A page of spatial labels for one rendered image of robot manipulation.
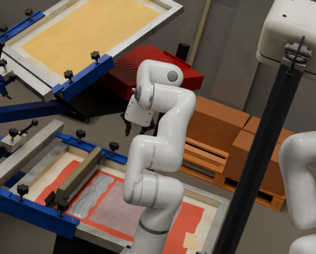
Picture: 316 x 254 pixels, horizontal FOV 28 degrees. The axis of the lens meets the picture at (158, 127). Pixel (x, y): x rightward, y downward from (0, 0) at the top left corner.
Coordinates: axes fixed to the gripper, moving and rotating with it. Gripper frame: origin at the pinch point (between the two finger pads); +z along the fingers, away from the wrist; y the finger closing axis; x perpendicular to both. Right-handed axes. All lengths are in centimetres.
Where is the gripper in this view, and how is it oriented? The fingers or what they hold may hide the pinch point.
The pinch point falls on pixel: (134, 133)
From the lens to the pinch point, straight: 243.1
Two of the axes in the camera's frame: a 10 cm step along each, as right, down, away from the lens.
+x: 2.8, -3.5, 8.9
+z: -2.5, 8.7, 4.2
